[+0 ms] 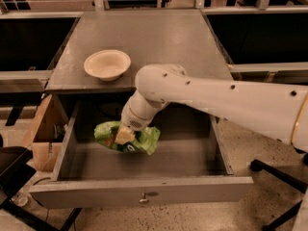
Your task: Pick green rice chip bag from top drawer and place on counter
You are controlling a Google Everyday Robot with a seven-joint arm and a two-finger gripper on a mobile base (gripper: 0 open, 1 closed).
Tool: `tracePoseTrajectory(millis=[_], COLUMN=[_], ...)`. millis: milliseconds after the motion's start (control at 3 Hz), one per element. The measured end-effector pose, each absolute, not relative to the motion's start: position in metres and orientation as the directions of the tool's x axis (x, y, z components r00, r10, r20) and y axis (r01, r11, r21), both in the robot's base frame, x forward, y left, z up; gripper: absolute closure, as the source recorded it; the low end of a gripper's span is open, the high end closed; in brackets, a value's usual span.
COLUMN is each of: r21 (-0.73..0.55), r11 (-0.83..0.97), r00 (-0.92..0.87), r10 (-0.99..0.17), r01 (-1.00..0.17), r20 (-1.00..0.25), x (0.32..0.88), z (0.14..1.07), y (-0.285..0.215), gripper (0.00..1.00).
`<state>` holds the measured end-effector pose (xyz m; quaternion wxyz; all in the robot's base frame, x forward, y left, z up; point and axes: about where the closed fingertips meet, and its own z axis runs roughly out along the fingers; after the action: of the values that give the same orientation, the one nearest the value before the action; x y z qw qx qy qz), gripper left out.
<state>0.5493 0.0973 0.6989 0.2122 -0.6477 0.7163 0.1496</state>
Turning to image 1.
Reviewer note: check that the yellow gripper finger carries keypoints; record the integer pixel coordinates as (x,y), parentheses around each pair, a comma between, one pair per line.
(124,134)

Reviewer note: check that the green rice chip bag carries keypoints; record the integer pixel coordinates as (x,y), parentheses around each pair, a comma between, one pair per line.
(145,140)

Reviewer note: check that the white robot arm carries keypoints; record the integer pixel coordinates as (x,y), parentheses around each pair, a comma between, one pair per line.
(276,111)

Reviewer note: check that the silver drawer knob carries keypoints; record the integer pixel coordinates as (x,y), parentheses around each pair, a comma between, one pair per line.
(144,197)

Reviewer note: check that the grey open top drawer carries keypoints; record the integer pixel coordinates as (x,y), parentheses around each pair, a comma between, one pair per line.
(188,166)

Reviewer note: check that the grey cabinet counter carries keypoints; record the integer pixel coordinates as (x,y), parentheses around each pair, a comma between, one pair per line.
(148,37)

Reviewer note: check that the white paper bowl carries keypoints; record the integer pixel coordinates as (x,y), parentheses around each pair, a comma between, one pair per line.
(107,65)

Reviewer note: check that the brown cardboard box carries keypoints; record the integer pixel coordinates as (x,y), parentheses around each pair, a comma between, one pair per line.
(43,137)

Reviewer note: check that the black chair left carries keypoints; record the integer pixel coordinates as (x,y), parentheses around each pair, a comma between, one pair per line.
(14,174)

